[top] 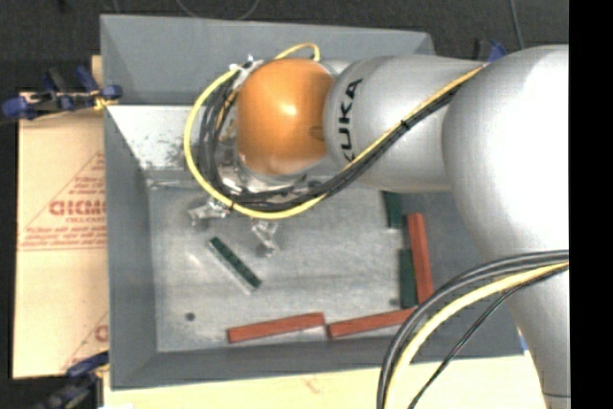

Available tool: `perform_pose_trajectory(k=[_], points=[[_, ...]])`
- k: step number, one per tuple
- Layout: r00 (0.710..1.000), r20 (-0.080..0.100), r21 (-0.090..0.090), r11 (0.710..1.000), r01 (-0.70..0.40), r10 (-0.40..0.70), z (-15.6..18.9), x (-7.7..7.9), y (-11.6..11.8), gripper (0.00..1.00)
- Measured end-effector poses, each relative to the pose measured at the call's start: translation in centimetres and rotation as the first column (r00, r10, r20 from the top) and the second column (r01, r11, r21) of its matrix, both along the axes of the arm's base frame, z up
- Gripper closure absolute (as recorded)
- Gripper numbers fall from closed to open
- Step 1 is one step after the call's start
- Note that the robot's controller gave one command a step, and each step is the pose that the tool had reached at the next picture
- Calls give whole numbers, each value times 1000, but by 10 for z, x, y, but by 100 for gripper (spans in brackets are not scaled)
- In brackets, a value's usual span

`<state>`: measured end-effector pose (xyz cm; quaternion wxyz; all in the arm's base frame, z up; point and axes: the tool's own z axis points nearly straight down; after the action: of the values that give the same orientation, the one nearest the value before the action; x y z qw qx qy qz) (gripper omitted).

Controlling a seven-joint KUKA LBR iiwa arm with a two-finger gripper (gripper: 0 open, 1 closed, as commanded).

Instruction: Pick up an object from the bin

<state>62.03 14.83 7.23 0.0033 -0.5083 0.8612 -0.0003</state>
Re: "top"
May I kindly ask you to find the dark green flat block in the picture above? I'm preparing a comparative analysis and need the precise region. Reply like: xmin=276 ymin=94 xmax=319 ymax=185
xmin=207 ymin=236 xmax=263 ymax=297
xmin=381 ymin=191 xmax=404 ymax=229
xmin=397 ymin=247 xmax=419 ymax=309

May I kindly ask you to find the red-brown flat block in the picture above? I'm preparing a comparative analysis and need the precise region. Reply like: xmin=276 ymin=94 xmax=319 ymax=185
xmin=405 ymin=212 xmax=436 ymax=306
xmin=326 ymin=307 xmax=419 ymax=341
xmin=225 ymin=311 xmax=328 ymax=345

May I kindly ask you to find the grey metal bin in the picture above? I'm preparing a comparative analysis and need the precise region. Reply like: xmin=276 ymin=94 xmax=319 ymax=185
xmin=99 ymin=13 xmax=526 ymax=390

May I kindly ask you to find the black cylinder on white bracket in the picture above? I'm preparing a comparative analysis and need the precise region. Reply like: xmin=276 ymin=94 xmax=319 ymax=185
xmin=228 ymin=55 xmax=264 ymax=79

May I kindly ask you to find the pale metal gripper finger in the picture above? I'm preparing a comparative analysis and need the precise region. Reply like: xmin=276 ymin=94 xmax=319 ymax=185
xmin=250 ymin=217 xmax=281 ymax=258
xmin=187 ymin=197 xmax=232 ymax=227

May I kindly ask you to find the brown cardboard board, red print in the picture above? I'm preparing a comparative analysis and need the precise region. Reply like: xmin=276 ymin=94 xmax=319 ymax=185
xmin=11 ymin=107 xmax=111 ymax=380

